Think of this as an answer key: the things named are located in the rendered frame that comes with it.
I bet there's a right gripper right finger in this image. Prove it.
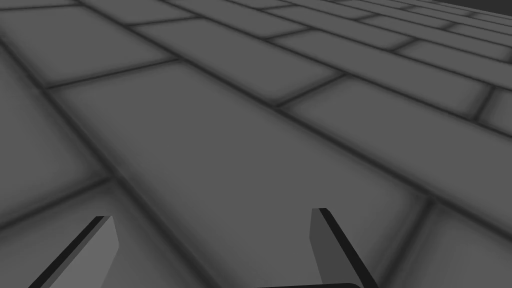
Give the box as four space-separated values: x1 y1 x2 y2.
308 207 379 288

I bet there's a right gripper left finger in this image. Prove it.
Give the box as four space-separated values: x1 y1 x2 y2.
27 215 120 288

